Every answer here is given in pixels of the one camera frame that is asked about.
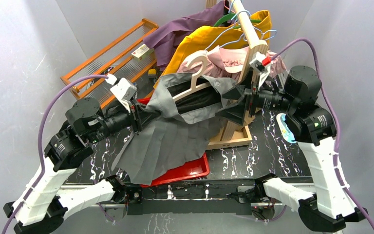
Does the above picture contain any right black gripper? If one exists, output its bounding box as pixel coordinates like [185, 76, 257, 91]
[214, 67, 297, 125]

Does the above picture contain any grey pleated skirt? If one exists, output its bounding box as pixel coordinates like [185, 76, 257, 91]
[112, 73, 236, 185]

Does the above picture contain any pink ruffled garment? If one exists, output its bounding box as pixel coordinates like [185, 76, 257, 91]
[176, 45, 288, 81]

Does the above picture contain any beige plastic hanger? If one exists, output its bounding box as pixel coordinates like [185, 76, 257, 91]
[172, 55, 210, 102]

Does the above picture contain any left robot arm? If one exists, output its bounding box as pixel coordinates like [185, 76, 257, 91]
[3, 97, 160, 234]

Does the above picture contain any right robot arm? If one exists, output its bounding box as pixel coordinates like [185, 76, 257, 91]
[217, 66, 367, 233]

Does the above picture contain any green hanger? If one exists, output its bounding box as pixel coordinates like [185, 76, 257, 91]
[212, 13, 262, 28]

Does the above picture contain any wooden clothes rack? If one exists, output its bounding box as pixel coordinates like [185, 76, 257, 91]
[207, 0, 269, 150]

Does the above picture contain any small yellow black object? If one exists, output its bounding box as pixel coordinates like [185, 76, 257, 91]
[148, 69, 157, 79]

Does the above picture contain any orange wooden shoe rack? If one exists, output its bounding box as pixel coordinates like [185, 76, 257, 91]
[60, 18, 159, 109]

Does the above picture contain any red plastic tray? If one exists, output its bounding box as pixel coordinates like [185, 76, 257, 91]
[137, 97, 210, 188]

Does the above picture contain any small white box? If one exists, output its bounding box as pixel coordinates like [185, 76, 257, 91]
[131, 44, 154, 60]

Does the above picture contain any purple garment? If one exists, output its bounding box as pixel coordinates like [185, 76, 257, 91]
[143, 0, 230, 71]

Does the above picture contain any mustard yellow garment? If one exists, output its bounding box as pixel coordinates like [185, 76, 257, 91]
[153, 10, 273, 89]

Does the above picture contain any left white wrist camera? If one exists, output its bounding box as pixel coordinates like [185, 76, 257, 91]
[105, 73, 137, 113]

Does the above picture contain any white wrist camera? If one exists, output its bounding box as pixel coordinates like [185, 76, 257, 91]
[105, 73, 137, 113]
[249, 52, 271, 89]

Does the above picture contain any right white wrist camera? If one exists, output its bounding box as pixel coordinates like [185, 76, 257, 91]
[249, 52, 271, 89]

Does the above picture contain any black metal base frame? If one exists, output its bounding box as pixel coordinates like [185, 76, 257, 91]
[69, 175, 320, 223]

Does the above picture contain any blue wire hanger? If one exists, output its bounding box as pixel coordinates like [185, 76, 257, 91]
[200, 10, 277, 51]

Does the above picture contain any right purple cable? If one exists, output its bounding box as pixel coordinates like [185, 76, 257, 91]
[271, 38, 374, 234]

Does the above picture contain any purple cable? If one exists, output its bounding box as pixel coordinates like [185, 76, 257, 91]
[271, 38, 374, 234]
[0, 74, 110, 234]

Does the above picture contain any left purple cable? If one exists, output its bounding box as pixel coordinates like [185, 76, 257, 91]
[0, 74, 110, 234]

